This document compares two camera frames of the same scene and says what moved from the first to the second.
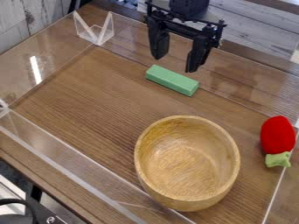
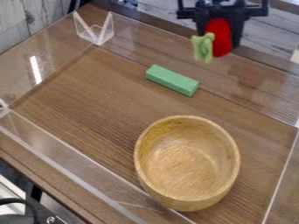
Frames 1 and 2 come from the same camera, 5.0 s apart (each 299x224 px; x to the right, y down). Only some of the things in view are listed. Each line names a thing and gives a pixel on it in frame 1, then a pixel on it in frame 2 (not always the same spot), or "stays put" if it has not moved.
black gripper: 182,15 -> 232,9
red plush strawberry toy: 276,139 -> 219,26
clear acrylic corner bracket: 95,34 stays put
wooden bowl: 187,162 stays put
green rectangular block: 172,80 stays put
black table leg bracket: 41,213 stays put
